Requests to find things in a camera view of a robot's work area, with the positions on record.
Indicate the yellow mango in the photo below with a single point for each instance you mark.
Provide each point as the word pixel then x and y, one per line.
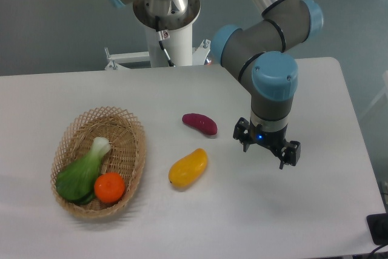
pixel 188 169

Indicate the woven wicker basket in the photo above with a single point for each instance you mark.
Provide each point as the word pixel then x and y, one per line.
pixel 127 155

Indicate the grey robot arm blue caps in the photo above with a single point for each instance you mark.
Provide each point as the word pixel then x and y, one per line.
pixel 256 57

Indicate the green bok choy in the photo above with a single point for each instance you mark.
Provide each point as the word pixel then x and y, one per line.
pixel 75 183

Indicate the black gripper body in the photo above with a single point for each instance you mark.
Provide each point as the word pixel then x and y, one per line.
pixel 272 139

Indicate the orange fruit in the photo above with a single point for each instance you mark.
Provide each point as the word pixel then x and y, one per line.
pixel 109 187

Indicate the black device at table edge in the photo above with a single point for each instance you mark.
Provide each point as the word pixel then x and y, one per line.
pixel 377 224

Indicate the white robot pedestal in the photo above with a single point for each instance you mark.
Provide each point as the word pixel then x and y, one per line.
pixel 169 35

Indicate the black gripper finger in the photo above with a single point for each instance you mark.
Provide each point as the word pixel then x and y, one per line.
pixel 290 153
pixel 241 133

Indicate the purple sweet potato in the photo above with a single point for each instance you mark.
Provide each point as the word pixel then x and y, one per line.
pixel 200 122

